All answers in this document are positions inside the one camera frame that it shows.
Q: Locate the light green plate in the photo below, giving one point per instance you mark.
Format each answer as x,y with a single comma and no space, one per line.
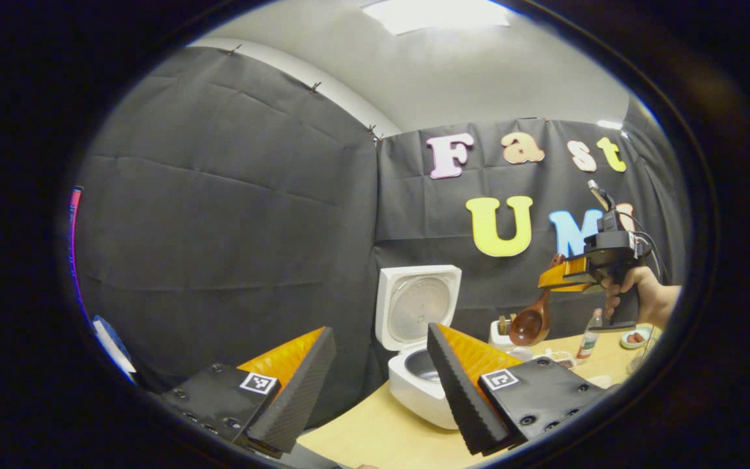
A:
625,340

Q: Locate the blue and white object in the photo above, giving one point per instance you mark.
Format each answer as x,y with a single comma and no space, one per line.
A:
111,345

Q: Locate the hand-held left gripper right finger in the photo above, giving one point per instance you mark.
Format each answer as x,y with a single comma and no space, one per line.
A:
463,397

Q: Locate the brown bread slice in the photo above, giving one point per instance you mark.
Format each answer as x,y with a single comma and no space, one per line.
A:
503,324

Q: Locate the white toaster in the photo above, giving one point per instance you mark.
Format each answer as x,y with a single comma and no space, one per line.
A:
496,339

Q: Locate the white rice cooker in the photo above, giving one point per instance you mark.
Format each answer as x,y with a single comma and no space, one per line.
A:
407,391

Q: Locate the white divided dish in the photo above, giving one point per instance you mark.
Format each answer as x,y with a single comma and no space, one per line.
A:
560,360

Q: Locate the dark wooden spoon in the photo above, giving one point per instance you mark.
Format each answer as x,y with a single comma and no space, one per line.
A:
528,329

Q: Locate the small ceiling light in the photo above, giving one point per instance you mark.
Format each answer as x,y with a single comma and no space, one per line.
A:
609,124

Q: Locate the clear plastic water bottle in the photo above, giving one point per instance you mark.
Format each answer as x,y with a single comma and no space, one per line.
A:
588,342

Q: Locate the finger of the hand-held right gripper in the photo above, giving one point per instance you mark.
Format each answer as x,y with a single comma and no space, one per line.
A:
564,275

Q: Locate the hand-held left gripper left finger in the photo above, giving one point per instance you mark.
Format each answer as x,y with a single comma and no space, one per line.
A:
303,391

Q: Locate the large ceiling light panel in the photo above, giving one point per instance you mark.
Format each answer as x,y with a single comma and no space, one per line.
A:
437,14

